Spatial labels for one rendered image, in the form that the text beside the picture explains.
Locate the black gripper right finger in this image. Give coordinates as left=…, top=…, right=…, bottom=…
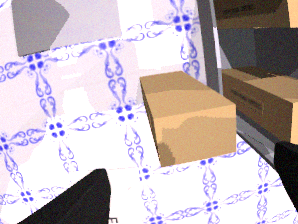
left=274, top=141, right=298, bottom=212

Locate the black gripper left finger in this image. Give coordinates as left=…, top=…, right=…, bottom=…
left=17, top=168, right=112, bottom=224

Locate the tan cardboard box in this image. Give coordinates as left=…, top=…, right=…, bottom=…
left=221, top=65, right=298, bottom=145
left=213, top=0, right=298, bottom=30
left=140, top=71, right=237, bottom=168

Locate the grey open bin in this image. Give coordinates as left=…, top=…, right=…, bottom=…
left=197, top=0, right=298, bottom=173

